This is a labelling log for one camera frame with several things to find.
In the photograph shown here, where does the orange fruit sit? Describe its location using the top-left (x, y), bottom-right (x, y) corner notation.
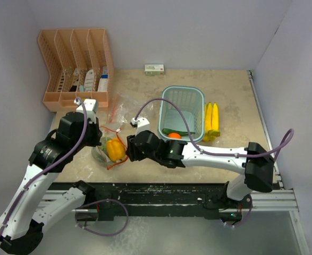
top-left (106, 138), bottom-right (126, 162)

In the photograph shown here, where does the clear zip bag orange zipper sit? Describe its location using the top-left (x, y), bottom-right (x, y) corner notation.
top-left (91, 123), bottom-right (129, 170)

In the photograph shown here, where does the yellow banana bunch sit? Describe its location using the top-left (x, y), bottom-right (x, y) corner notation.
top-left (203, 102), bottom-right (221, 142)

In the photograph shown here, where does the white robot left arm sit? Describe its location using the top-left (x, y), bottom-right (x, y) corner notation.
top-left (0, 110), bottom-right (102, 254)

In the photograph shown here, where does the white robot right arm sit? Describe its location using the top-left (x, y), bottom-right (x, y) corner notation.
top-left (127, 130), bottom-right (274, 208)

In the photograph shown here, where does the green cucumber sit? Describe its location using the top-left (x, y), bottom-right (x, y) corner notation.
top-left (162, 128), bottom-right (189, 136)

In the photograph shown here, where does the small orange tangerine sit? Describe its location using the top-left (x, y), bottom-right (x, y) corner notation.
top-left (167, 132), bottom-right (181, 139)

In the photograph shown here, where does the white blue box in organizer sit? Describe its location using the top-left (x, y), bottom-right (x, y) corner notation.
top-left (97, 66), bottom-right (108, 92)

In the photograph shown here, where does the white bottle in organizer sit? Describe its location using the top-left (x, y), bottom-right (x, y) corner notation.
top-left (83, 69), bottom-right (95, 92)

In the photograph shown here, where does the light blue plastic basket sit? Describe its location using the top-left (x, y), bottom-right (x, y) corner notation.
top-left (158, 86), bottom-right (204, 142)

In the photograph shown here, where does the pink plastic file organizer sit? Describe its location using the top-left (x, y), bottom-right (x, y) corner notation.
top-left (38, 29), bottom-right (115, 112)

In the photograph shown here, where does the small green white box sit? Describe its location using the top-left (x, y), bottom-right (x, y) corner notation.
top-left (144, 64), bottom-right (164, 75)

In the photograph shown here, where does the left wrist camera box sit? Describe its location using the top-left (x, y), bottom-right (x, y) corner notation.
top-left (74, 97), bottom-right (99, 123)

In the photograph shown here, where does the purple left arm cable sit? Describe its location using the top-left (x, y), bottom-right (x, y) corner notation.
top-left (0, 97), bottom-right (88, 255)

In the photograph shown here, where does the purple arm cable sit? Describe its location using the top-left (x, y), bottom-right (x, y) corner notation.
top-left (133, 98), bottom-right (295, 159)
top-left (0, 97), bottom-right (88, 255)

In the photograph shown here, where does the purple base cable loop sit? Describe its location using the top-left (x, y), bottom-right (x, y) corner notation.
top-left (74, 199), bottom-right (130, 237)

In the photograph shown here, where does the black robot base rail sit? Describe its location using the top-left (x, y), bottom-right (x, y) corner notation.
top-left (73, 180), bottom-right (255, 221)

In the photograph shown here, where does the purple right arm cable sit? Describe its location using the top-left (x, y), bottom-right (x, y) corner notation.
top-left (133, 98), bottom-right (295, 159)

